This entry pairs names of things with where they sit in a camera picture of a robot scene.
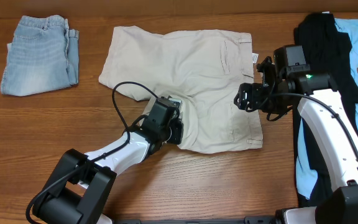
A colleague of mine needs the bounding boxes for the beige khaki shorts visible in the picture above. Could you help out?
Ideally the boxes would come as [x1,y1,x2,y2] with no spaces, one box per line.
[99,26,263,154]

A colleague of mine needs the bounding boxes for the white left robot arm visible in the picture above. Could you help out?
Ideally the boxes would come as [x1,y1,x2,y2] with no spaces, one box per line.
[25,115,183,224]

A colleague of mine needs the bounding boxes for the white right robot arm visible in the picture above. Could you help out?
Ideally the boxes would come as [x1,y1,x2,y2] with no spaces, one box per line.
[234,56,358,223]

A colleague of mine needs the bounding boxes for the black garment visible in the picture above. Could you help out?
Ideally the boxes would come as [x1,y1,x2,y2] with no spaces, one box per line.
[291,12,358,208]

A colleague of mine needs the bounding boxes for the light blue shirt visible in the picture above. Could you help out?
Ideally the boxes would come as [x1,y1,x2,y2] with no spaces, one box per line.
[295,17,358,200]

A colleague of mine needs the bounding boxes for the folded light blue jeans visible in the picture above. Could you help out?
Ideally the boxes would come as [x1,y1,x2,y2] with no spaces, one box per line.
[0,15,80,96]

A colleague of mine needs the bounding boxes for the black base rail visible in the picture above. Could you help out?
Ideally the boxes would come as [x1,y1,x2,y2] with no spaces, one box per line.
[110,208,316,224]

